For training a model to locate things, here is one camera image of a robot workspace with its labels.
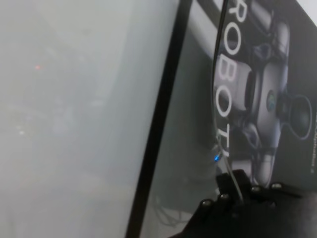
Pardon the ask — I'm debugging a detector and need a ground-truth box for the black robot poster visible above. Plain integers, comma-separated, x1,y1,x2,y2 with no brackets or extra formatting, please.
212,0,317,200

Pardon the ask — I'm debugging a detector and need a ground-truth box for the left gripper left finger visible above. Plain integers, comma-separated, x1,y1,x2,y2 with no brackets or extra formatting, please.
215,173,236,200

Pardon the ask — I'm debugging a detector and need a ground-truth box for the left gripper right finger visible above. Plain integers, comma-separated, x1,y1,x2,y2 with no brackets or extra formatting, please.
233,169,253,198

